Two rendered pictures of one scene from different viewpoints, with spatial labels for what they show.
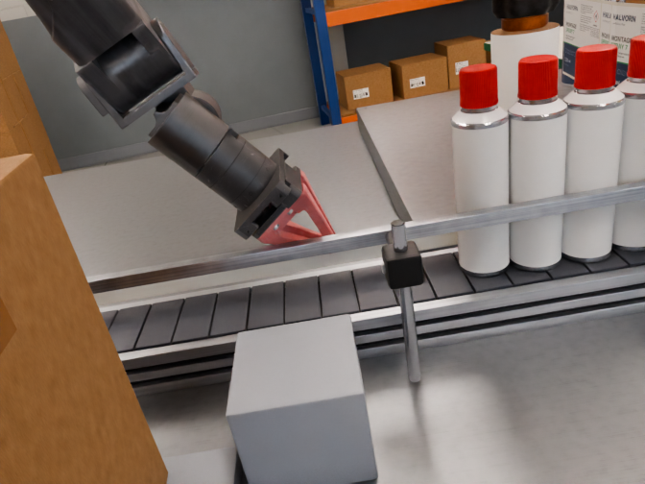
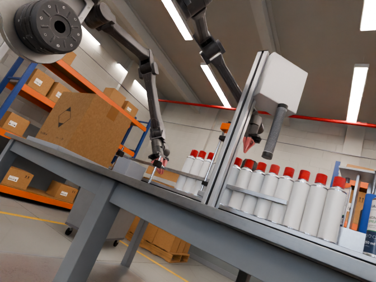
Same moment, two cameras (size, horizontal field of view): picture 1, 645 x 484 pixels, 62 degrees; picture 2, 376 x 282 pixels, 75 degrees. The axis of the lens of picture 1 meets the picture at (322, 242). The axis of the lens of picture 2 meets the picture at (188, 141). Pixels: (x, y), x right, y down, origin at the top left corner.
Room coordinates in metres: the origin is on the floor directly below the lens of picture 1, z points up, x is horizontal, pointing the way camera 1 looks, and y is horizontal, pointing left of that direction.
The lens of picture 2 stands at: (-0.41, -0.87, 0.80)
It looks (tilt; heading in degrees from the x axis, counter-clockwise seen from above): 15 degrees up; 41
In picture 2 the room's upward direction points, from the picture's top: 23 degrees clockwise
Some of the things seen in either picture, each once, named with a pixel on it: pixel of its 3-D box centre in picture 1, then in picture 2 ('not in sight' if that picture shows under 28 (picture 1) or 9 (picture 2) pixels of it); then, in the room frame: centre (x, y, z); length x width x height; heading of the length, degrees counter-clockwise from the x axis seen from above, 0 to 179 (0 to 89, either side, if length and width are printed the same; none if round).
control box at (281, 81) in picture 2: not in sight; (276, 87); (0.39, -0.50, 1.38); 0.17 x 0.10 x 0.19; 144
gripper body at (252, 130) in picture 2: not in sight; (251, 132); (0.67, -0.32, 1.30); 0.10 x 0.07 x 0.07; 91
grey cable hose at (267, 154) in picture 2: not in sight; (275, 131); (0.38, -0.55, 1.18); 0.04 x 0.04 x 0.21
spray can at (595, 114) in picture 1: (589, 157); (204, 174); (0.48, -0.27, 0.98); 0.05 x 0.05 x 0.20
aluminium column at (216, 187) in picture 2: not in sight; (238, 125); (0.33, -0.43, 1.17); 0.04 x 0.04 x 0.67; 89
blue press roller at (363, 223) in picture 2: not in sight; (367, 221); (0.52, -0.85, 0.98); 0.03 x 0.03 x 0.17
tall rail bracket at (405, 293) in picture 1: (400, 293); (156, 173); (0.41, -0.06, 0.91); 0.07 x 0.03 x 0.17; 179
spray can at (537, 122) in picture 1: (536, 167); (195, 172); (0.48, -0.22, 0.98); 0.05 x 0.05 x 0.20
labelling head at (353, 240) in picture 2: not in sight; (356, 212); (0.56, -0.82, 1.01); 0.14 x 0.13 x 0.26; 89
